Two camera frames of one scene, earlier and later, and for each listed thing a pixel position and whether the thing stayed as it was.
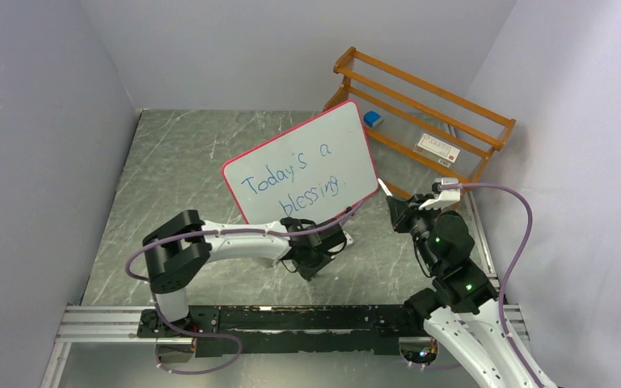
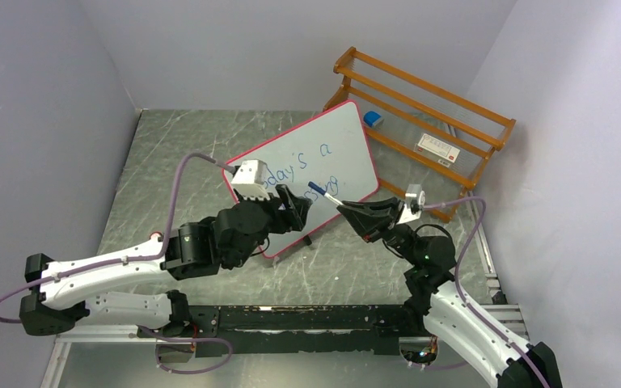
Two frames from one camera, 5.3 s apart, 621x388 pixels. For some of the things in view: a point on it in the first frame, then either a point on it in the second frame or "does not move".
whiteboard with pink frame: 323,162 does not move
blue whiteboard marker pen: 385,188 -> 325,193
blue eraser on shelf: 370,117 does not move
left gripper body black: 310,266 -> 276,222
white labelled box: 437,150 does not move
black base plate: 290,329 does not move
